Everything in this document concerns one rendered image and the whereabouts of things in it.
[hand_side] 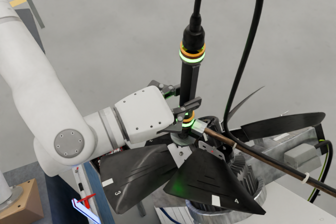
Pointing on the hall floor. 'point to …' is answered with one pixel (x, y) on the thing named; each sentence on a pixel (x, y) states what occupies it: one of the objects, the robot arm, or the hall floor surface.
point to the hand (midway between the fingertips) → (187, 96)
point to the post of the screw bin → (141, 209)
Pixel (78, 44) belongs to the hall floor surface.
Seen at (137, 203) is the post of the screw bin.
